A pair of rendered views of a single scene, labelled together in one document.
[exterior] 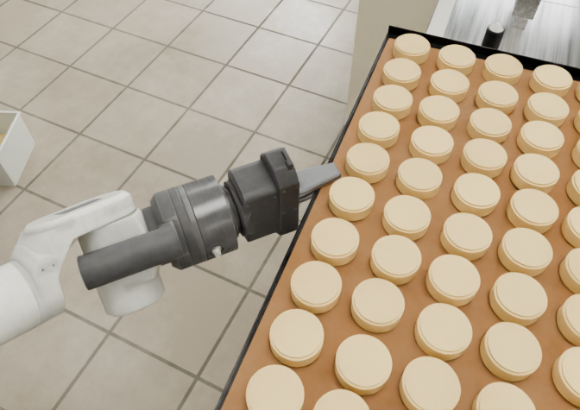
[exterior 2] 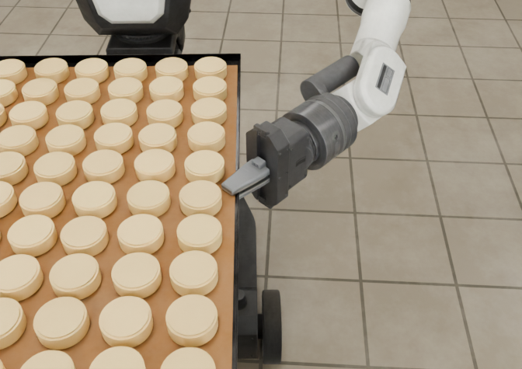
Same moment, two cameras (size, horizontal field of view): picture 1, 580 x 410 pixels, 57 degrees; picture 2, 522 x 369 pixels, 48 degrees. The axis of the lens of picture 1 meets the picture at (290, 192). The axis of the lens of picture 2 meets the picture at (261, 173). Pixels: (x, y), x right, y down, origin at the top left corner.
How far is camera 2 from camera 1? 0.92 m
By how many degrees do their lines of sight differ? 84
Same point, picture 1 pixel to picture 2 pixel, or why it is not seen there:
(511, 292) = (71, 134)
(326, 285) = (200, 106)
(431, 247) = (130, 162)
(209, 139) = not seen: outside the picture
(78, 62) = not seen: outside the picture
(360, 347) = (169, 88)
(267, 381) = (216, 66)
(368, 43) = not seen: outside the picture
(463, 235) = (106, 157)
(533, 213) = (43, 187)
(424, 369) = (130, 88)
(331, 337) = (189, 102)
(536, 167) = (31, 230)
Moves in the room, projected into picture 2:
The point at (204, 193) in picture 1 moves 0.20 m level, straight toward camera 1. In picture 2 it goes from (311, 109) to (225, 47)
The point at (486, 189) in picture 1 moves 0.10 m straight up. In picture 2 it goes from (85, 196) to (65, 127)
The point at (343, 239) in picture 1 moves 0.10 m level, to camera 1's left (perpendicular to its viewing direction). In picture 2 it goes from (200, 131) to (269, 114)
